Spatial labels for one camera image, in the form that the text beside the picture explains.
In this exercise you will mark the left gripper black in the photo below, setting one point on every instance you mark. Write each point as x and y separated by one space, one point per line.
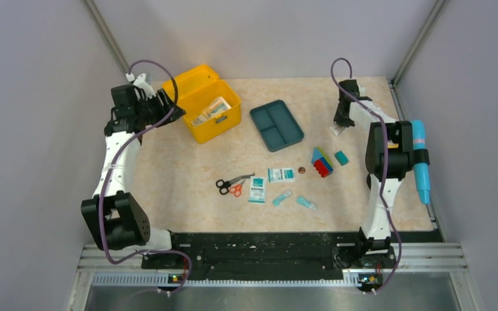
155 99

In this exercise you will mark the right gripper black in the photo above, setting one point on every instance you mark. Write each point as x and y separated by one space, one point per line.
338 120

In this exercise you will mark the cotton swabs plastic bag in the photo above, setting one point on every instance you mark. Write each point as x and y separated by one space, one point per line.
337 130

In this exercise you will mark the teal divided plastic tray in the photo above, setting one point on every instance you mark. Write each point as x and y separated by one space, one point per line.
276 125

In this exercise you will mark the gloves packet orange teal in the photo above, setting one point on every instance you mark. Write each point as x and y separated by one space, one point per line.
218 106

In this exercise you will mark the clear bag white gauze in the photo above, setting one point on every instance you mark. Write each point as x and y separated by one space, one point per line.
199 120

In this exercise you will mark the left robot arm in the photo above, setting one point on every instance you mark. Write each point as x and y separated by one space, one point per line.
113 216

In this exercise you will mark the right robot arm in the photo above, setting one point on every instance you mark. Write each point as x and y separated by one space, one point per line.
393 148

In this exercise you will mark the yellow medicine box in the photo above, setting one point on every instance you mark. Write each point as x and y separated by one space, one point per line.
197 88

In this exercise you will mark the small teal block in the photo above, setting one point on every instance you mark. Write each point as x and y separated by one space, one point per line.
341 158

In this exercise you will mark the toy brick block assembly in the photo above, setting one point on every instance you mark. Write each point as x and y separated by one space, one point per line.
321 162

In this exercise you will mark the blue cylinder tool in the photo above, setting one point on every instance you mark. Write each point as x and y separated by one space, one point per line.
421 162

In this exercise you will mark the gauze packet teal white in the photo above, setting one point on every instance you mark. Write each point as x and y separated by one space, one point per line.
281 175
257 190

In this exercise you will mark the teal bandage roll packet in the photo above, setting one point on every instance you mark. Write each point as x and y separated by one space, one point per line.
283 196

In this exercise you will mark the black handled scissors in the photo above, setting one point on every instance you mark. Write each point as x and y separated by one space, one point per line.
224 185

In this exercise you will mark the orange handled small scissors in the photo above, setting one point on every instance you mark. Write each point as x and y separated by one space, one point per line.
236 189

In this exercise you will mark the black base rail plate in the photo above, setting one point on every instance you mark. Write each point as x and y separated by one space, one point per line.
268 256

